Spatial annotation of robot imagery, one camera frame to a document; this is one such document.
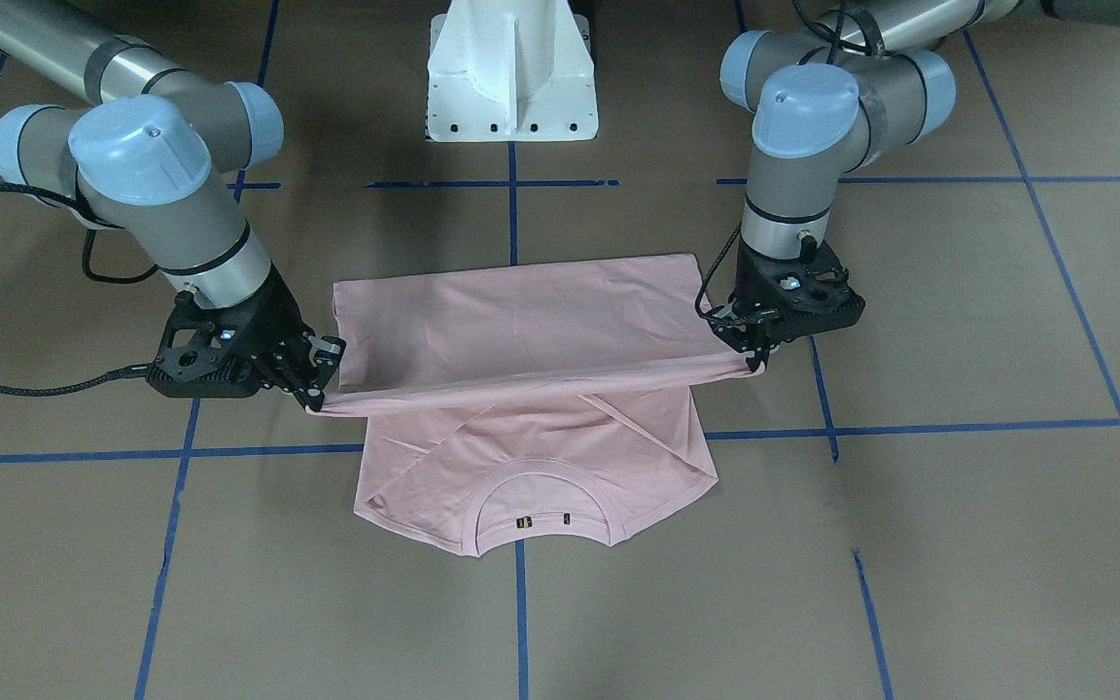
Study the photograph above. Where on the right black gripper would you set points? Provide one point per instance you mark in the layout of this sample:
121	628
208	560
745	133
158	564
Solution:
273	318

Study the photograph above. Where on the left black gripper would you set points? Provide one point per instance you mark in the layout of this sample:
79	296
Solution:
748	282

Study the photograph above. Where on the pink Snoopy t-shirt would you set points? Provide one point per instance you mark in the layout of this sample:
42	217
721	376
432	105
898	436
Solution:
525	401

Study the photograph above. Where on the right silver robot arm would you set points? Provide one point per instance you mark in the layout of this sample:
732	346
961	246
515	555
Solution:
149	156

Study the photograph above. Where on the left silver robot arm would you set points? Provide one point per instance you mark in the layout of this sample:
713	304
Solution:
845	88

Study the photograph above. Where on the white camera mast base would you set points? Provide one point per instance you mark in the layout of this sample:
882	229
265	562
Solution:
522	71

